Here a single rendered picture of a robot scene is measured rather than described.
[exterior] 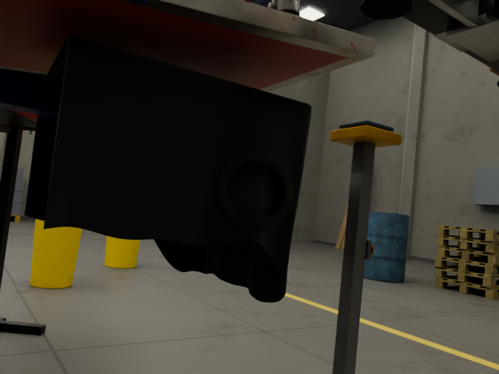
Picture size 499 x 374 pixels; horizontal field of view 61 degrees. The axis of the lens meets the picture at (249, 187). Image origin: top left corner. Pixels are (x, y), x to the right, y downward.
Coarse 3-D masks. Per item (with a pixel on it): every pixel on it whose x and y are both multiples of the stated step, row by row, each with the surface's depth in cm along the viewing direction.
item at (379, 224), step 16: (368, 224) 576; (384, 224) 561; (400, 224) 560; (384, 240) 559; (400, 240) 560; (384, 256) 557; (400, 256) 560; (368, 272) 566; (384, 272) 556; (400, 272) 560
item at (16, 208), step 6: (0, 168) 869; (18, 168) 922; (0, 174) 869; (18, 174) 922; (0, 180) 869; (18, 180) 887; (24, 180) 894; (18, 186) 888; (24, 186) 894; (18, 192) 888; (18, 198) 889; (18, 204) 889; (12, 210) 882; (18, 210) 889; (12, 216) 940; (18, 216) 888; (18, 222) 888
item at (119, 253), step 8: (112, 240) 437; (120, 240) 436; (128, 240) 439; (136, 240) 445; (112, 248) 437; (120, 248) 436; (128, 248) 439; (136, 248) 447; (112, 256) 436; (120, 256) 436; (128, 256) 440; (136, 256) 449; (112, 264) 436; (120, 264) 436; (128, 264) 440
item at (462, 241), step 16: (448, 240) 563; (464, 240) 533; (480, 240) 517; (496, 240) 507; (448, 256) 560; (464, 256) 533; (480, 256) 611; (496, 256) 503; (464, 272) 529; (480, 272) 534; (496, 272) 507; (448, 288) 560; (464, 288) 528; (480, 288) 511; (496, 288) 505
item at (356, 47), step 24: (120, 0) 64; (168, 0) 64; (192, 0) 66; (216, 0) 69; (240, 0) 71; (216, 24) 73; (240, 24) 72; (264, 24) 74; (288, 24) 76; (312, 24) 79; (312, 48) 84; (336, 48) 83; (360, 48) 86; (24, 72) 105; (312, 72) 100
